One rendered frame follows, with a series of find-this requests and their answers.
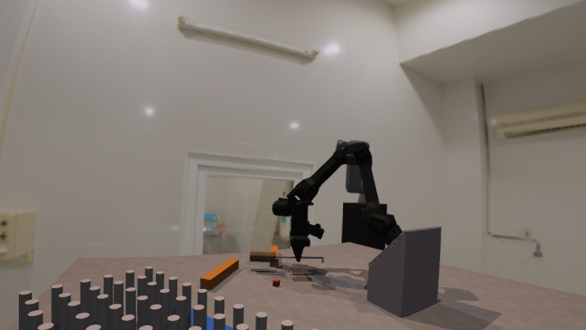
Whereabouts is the orange rectangular bar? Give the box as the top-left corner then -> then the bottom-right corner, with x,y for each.
269,245 -> 278,267
200,259 -> 239,290

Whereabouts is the blue flat strip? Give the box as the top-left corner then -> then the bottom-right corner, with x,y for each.
191,308 -> 232,330

